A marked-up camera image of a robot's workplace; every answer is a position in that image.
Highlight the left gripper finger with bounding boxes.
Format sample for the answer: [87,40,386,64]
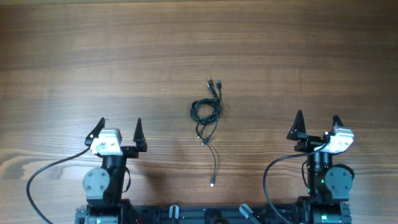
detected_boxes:
[133,118,147,152]
[85,117,106,146]

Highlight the long black USB cable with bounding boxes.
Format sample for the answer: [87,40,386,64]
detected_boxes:
[190,79,224,188]

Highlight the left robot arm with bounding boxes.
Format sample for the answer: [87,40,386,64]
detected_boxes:
[75,118,147,224]

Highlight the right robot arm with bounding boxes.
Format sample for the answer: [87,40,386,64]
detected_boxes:
[287,110,354,224]

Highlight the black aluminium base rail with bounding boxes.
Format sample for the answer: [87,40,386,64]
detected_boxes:
[75,203,353,224]

